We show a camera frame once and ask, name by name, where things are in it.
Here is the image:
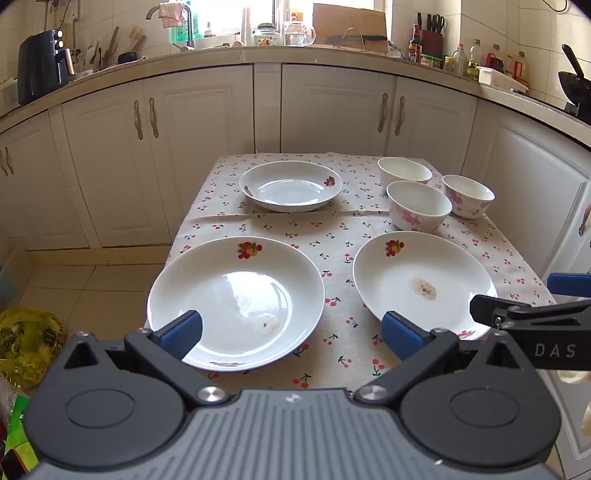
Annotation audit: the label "glass jar with lid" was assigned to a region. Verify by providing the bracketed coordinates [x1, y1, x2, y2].
[253, 23, 283, 47]

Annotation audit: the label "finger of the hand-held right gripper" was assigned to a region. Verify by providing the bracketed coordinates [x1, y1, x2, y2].
[547, 272, 591, 298]
[469, 294, 591, 330]

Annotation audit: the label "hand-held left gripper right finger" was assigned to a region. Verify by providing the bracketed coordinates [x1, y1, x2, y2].
[353, 310, 527, 409]

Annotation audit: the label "yellow oil bottle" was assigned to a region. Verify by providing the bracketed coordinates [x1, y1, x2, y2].
[466, 39, 483, 79]

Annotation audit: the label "stone kitchen countertop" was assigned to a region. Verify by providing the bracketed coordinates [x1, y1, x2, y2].
[0, 44, 591, 148]

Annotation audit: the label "bunch of kitchen utensils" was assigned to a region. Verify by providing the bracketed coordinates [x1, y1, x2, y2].
[76, 25, 148, 70]

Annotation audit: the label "metal kitchen faucet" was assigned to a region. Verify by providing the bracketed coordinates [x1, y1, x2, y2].
[147, 2, 195, 49]

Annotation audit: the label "black air fryer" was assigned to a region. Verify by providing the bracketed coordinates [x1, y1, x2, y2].
[17, 28, 70, 106]

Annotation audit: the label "white plate fruit print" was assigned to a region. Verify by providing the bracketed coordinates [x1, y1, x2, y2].
[147, 236, 326, 372]
[239, 161, 344, 213]
[352, 231, 498, 342]

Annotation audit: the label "yellow plastic bag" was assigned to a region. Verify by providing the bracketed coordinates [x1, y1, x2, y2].
[0, 307, 68, 388]

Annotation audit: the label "pink cloth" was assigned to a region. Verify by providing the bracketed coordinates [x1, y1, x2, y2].
[158, 4, 185, 28]

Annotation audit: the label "knife block with knives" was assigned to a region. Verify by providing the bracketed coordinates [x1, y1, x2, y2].
[417, 13, 446, 55]

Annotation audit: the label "glass teapot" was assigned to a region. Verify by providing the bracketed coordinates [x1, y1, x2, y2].
[283, 21, 317, 47]

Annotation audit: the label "wooden cutting board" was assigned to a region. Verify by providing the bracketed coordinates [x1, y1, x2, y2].
[312, 4, 389, 47]

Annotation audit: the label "green paper package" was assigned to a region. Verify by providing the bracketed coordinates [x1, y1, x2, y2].
[0, 392, 38, 480]

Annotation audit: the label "cherry print tablecloth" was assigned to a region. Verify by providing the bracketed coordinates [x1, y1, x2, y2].
[143, 152, 557, 398]

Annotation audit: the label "white bowl pink flowers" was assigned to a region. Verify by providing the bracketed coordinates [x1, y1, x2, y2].
[442, 174, 496, 219]
[386, 180, 453, 233]
[378, 157, 433, 186]

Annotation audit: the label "white plastic tray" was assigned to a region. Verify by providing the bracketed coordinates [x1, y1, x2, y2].
[478, 66, 529, 93]

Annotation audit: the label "black wok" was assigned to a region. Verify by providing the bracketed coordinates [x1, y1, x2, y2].
[558, 44, 591, 112]

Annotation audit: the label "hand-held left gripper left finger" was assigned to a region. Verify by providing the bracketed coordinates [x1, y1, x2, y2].
[58, 310, 229, 409]

